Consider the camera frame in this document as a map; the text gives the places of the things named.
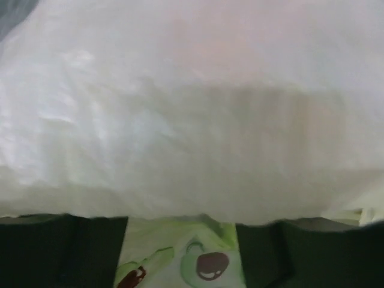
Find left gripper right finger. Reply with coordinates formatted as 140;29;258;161
236;218;383;287

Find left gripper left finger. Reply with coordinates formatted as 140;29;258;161
1;214;128;287

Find light green plastic bag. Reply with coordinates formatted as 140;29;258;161
0;0;384;288

